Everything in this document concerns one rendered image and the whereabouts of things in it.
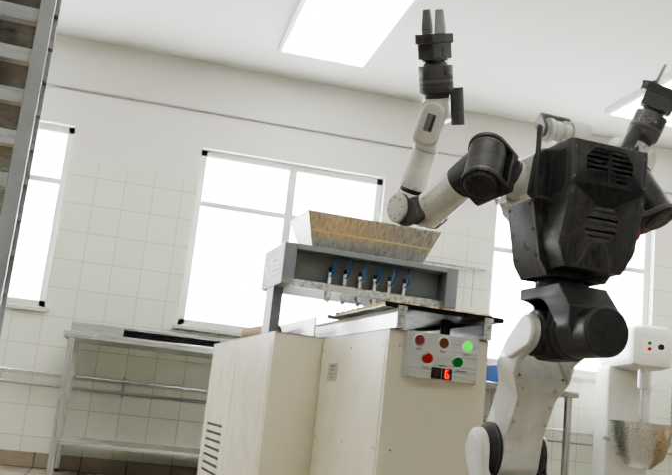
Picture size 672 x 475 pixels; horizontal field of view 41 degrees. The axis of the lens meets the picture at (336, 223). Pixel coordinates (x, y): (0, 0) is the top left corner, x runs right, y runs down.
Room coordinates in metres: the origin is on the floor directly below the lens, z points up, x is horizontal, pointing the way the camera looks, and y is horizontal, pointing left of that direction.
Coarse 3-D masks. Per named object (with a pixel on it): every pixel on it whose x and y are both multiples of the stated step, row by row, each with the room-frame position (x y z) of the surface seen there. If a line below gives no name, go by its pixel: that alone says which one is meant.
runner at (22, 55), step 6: (0, 42) 1.78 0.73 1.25; (0, 48) 1.78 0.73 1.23; (6, 48) 1.78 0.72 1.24; (12, 48) 1.79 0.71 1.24; (18, 48) 1.79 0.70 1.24; (24, 48) 1.79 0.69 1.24; (0, 54) 1.78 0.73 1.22; (6, 54) 1.78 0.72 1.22; (12, 54) 1.79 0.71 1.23; (18, 54) 1.79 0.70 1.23; (24, 54) 1.79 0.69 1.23; (30, 54) 1.80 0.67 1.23; (0, 60) 1.81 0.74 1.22; (6, 60) 1.80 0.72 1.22; (12, 60) 1.80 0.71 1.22; (18, 60) 1.79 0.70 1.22; (24, 60) 1.79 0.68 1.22
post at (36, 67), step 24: (48, 0) 1.77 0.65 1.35; (48, 24) 1.78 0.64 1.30; (24, 96) 1.77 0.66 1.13; (24, 120) 1.77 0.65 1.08; (24, 144) 1.77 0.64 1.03; (24, 168) 1.78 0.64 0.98; (0, 216) 1.77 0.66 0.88; (0, 240) 1.77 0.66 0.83; (0, 264) 1.77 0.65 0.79; (0, 288) 1.78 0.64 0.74
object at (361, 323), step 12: (384, 312) 2.83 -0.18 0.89; (396, 312) 2.73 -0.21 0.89; (324, 324) 3.45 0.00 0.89; (336, 324) 3.30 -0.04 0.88; (348, 324) 3.17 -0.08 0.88; (360, 324) 3.04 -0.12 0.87; (372, 324) 2.93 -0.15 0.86; (384, 324) 2.82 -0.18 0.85; (396, 324) 2.72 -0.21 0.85; (324, 336) 3.44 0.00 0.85
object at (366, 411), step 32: (448, 320) 2.86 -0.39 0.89; (352, 352) 3.06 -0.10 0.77; (384, 352) 2.77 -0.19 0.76; (480, 352) 2.83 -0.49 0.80; (320, 384) 3.38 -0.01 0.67; (352, 384) 3.03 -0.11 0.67; (384, 384) 2.75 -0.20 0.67; (416, 384) 2.78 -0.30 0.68; (448, 384) 2.80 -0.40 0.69; (480, 384) 2.84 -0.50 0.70; (320, 416) 3.34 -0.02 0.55; (352, 416) 3.00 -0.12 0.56; (384, 416) 2.75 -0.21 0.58; (416, 416) 2.78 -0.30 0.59; (448, 416) 2.81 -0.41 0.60; (480, 416) 2.84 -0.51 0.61; (320, 448) 3.30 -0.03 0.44; (352, 448) 2.96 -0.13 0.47; (384, 448) 2.75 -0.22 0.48; (416, 448) 2.78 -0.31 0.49; (448, 448) 2.81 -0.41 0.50
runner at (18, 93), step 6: (0, 90) 1.78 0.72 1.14; (6, 90) 1.79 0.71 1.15; (12, 90) 1.79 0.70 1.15; (18, 90) 1.79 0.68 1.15; (0, 96) 1.78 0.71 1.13; (6, 96) 1.79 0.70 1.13; (12, 96) 1.79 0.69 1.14; (18, 96) 1.79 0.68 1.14; (0, 102) 1.81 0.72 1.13; (6, 102) 1.81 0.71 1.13; (12, 102) 1.80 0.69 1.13; (18, 102) 1.80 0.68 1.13
